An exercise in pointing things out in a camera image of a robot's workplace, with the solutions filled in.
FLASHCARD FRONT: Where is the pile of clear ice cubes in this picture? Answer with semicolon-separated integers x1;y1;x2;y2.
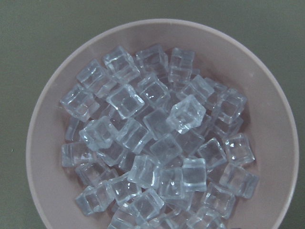
60;44;259;229

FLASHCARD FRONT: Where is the pink plastic bowl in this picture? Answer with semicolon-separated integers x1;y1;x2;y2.
26;19;299;229

